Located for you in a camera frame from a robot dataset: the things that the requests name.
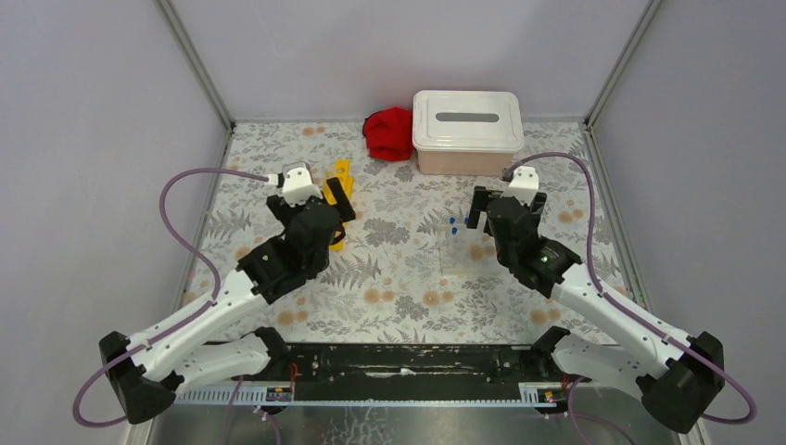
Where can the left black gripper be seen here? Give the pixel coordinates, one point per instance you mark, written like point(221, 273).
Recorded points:
point(338, 196)

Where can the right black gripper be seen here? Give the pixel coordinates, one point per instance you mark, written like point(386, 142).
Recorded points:
point(480, 198)

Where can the yellow test tube rack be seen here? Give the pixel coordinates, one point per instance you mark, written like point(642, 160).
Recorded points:
point(337, 190)

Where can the white plastic box lid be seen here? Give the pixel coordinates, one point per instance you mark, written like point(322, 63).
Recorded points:
point(467, 121)

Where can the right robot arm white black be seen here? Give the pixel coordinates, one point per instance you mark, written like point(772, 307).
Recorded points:
point(656, 363)

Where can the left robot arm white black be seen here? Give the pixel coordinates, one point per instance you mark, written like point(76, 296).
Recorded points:
point(149, 369)

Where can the clear plastic container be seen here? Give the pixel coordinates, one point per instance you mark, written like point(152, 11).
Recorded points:
point(459, 254)

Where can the floral table mat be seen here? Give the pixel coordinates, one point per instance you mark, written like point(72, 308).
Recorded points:
point(385, 285)

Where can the red cloth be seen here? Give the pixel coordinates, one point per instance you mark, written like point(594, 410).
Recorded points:
point(388, 134)

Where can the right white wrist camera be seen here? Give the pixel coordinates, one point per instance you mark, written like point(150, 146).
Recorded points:
point(523, 184)

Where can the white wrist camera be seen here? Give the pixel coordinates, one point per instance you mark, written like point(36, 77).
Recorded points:
point(299, 183)
point(523, 184)

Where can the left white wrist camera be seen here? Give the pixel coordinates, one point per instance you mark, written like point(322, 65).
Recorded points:
point(299, 183)

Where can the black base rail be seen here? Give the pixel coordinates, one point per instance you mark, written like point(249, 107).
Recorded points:
point(433, 364)

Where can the white slotted cable duct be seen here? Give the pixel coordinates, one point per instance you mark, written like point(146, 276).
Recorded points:
point(379, 394)

